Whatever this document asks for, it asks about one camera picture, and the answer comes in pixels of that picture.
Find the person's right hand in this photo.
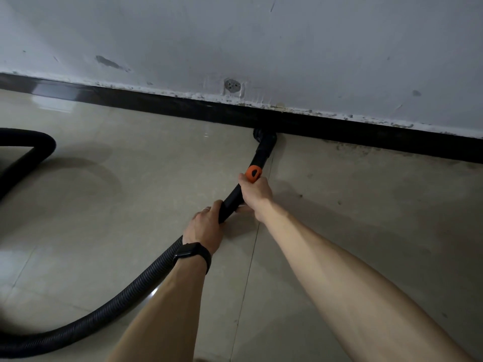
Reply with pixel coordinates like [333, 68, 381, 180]
[236, 172, 275, 224]

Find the person's left hand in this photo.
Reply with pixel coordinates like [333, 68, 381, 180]
[182, 199, 225, 257]

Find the black vacuum hose with nozzle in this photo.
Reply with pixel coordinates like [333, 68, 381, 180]
[0, 127, 278, 359]

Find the person's left forearm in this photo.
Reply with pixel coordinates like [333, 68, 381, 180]
[107, 256, 210, 362]

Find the person's right forearm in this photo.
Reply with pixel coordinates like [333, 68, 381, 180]
[260, 201, 476, 362]

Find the black smartwatch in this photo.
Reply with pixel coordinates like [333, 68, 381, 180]
[172, 242, 213, 275]

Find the black baseboard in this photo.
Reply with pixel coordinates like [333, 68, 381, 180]
[0, 72, 483, 165]

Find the round grey wall outlet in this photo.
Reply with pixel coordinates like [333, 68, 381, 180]
[223, 78, 243, 96]

